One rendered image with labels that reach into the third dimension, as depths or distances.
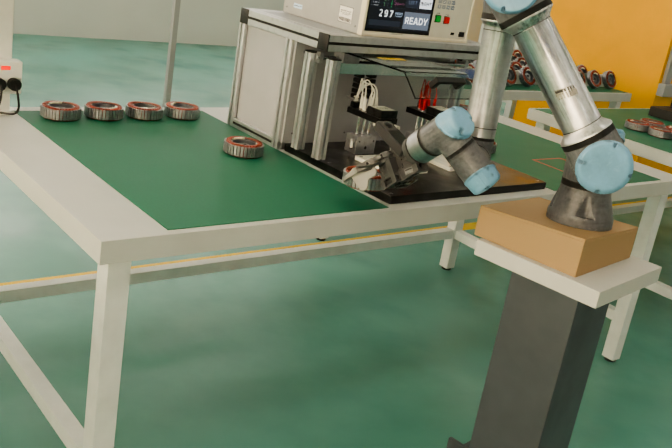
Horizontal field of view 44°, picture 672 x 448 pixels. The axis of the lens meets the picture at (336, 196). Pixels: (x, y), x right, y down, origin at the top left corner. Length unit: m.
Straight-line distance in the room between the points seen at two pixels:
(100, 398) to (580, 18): 4.95
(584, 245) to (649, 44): 4.11
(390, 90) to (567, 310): 1.01
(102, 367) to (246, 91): 1.10
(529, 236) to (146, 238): 0.84
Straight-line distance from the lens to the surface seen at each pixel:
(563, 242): 1.87
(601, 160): 1.78
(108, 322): 1.76
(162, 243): 1.69
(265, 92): 2.49
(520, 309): 2.02
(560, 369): 2.01
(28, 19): 8.59
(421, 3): 2.47
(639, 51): 5.93
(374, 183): 1.98
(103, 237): 1.65
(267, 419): 2.51
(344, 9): 2.41
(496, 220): 1.95
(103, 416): 1.87
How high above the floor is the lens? 1.36
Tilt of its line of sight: 17 degrees down
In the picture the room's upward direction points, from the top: 10 degrees clockwise
